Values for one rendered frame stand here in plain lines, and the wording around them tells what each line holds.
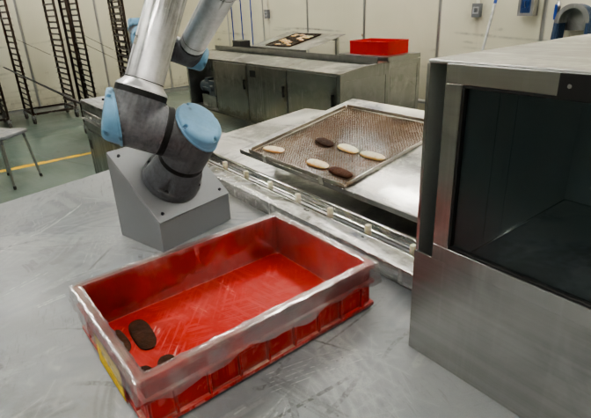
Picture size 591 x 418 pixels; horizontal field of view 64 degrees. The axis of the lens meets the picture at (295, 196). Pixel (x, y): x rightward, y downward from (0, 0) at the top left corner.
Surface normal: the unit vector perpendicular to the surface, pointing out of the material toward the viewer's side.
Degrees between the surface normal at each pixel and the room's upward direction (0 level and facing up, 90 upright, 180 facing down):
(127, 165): 40
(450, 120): 90
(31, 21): 90
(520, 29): 90
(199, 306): 0
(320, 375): 0
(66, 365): 0
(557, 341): 90
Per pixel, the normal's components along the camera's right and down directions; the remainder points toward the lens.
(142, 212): -0.61, 0.33
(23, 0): 0.61, 0.28
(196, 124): 0.59, -0.54
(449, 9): -0.79, 0.26
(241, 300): -0.04, -0.92
